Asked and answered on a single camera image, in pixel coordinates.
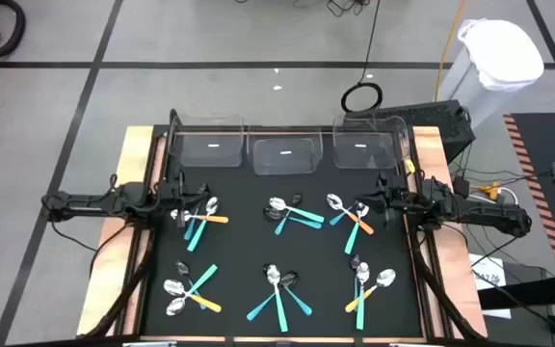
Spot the black cable bundle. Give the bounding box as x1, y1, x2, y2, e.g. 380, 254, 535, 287
291, 0, 373, 16

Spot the white paper sheet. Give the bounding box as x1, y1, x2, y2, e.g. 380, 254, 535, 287
467, 254, 514, 320

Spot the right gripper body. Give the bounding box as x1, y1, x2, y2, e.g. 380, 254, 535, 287
379, 171, 416, 227

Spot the black coiled cable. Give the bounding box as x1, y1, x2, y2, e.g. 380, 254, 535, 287
340, 0, 384, 115

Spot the black cable sleeve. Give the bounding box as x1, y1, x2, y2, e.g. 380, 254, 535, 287
408, 229, 489, 341
80, 229, 157, 338

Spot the clear plastic bin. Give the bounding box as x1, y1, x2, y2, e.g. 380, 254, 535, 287
169, 113, 246, 169
247, 122, 326, 176
332, 114, 411, 171

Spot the yellow power plug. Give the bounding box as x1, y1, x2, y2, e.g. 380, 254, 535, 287
478, 181, 503, 200

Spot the white cable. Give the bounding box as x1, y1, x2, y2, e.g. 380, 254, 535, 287
469, 186, 520, 212

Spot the yellow floor cable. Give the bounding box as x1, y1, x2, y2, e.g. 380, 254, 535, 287
434, 0, 466, 103

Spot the black perforated computer case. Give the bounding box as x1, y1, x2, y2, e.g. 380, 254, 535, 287
344, 99, 477, 165

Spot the trash can white bag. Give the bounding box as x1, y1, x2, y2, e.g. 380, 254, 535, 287
436, 17, 546, 129

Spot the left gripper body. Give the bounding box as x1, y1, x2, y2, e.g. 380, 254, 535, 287
157, 169, 187, 230

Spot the black mat striped edge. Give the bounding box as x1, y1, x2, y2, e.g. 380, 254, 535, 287
502, 111, 555, 276

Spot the black beam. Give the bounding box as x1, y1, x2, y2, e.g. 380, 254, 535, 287
475, 273, 555, 311

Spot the black table mat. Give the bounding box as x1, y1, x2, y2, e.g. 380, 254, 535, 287
141, 125, 426, 338

